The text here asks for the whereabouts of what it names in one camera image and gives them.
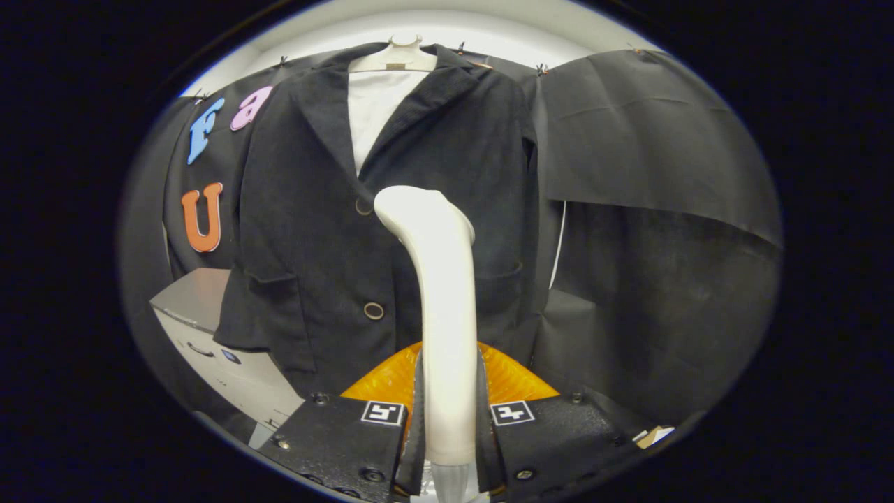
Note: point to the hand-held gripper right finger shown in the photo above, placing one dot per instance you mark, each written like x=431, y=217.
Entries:
x=485, y=447

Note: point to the white garment steamer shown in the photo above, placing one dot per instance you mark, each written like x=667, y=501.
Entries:
x=447, y=314

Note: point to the white mannequin torso on stand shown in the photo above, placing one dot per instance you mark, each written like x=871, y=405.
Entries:
x=374, y=112

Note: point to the black jacket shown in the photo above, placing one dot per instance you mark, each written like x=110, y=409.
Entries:
x=307, y=230

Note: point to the grey drawer cabinet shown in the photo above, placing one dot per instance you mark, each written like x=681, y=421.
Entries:
x=230, y=377

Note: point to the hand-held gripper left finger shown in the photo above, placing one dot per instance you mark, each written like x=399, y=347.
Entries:
x=417, y=447

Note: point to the black backdrop cloth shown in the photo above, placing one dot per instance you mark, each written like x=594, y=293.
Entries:
x=663, y=279

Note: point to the cardboard box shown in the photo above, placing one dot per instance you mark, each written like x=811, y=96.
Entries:
x=653, y=436

